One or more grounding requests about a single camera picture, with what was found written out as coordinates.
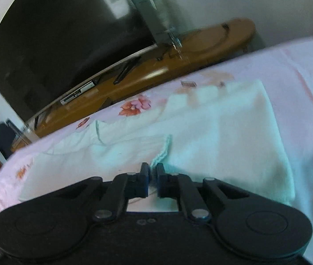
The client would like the brown wooden television stand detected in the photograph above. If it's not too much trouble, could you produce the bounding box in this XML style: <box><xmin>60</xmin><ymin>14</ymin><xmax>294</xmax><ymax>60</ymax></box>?
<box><xmin>11</xmin><ymin>18</ymin><xmax>256</xmax><ymax>152</ymax></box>

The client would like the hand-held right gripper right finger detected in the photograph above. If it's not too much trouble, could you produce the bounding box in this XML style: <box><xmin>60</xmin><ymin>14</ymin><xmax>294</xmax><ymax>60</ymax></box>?
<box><xmin>156</xmin><ymin>163</ymin><xmax>251</xmax><ymax>223</ymax></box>

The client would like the white flat device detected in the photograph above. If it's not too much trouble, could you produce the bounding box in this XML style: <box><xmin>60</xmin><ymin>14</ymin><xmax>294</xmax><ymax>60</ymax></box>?
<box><xmin>60</xmin><ymin>81</ymin><xmax>95</xmax><ymax>105</ymax></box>

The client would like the black cable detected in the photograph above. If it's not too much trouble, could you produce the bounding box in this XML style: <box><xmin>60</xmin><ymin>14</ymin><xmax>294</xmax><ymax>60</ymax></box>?
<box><xmin>156</xmin><ymin>23</ymin><xmax>232</xmax><ymax>61</ymax></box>

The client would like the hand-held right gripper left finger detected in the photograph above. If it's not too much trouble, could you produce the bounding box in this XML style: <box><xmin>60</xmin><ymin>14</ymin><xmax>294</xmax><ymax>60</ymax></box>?
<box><xmin>53</xmin><ymin>162</ymin><xmax>150</xmax><ymax>223</ymax></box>

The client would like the black television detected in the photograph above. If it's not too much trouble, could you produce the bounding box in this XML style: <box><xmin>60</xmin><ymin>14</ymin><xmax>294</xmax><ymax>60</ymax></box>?
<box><xmin>0</xmin><ymin>0</ymin><xmax>157</xmax><ymax>122</ymax></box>

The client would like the clear glass column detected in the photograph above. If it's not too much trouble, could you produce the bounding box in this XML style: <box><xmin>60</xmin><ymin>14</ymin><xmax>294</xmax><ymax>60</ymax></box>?
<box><xmin>138</xmin><ymin>0</ymin><xmax>187</xmax><ymax>59</ymax></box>

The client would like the pale mint small garment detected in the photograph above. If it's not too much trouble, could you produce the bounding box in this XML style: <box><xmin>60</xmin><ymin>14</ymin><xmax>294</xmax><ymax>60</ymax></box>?
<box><xmin>19</xmin><ymin>79</ymin><xmax>296</xmax><ymax>207</ymax></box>

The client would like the pink floral bedsheet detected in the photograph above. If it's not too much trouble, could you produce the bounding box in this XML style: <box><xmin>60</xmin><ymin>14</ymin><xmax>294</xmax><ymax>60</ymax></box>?
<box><xmin>0</xmin><ymin>32</ymin><xmax>313</xmax><ymax>265</ymax></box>

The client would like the dark round object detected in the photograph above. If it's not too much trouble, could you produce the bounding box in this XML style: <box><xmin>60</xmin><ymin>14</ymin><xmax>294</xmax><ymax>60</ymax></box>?
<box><xmin>0</xmin><ymin>119</ymin><xmax>17</xmax><ymax>159</ymax></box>

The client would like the black television foot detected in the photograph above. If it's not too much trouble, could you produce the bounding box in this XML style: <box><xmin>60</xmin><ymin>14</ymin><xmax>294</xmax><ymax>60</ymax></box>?
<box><xmin>113</xmin><ymin>57</ymin><xmax>141</xmax><ymax>85</ymax></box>

